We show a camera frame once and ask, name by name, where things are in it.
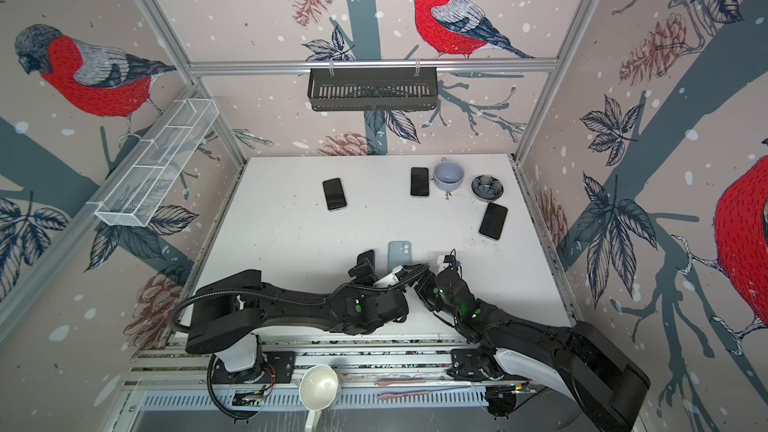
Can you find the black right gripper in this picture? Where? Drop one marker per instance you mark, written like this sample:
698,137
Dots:
424,285

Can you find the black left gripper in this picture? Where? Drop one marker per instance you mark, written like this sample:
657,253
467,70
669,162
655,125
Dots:
367,270

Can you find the light blue phone case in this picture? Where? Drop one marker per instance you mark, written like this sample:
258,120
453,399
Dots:
399,254

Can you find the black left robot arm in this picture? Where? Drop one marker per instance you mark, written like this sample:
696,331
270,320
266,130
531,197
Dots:
221,318

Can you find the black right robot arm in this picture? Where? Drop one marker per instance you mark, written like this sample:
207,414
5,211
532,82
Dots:
579,361

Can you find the black phone back left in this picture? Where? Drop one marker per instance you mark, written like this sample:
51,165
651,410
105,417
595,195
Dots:
334,194

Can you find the black phone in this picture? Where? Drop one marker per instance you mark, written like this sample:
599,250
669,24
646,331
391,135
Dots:
493,221
419,182
334,194

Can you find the black phone right side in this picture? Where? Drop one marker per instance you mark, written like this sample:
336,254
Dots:
493,221

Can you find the black phone back centre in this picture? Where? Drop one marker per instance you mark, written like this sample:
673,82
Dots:
419,182

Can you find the lavender cup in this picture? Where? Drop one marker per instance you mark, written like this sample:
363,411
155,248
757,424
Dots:
448,175

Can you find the dark grey small bowl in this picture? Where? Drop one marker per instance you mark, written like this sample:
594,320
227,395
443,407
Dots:
487,188

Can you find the white ladle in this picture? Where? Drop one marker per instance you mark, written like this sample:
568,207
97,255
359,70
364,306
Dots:
318,390

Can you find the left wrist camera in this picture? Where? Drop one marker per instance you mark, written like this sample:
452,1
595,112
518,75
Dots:
389,280

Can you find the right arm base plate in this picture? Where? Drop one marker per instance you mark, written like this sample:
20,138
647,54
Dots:
477,365

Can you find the red pen on rail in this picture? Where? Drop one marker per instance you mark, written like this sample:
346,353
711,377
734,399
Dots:
390,396

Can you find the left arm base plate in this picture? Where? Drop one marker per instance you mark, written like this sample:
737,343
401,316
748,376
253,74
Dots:
273,367

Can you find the black hanging wire basket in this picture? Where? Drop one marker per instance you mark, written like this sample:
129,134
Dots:
373,89

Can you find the white mesh wall shelf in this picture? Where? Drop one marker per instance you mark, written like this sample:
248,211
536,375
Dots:
141,190

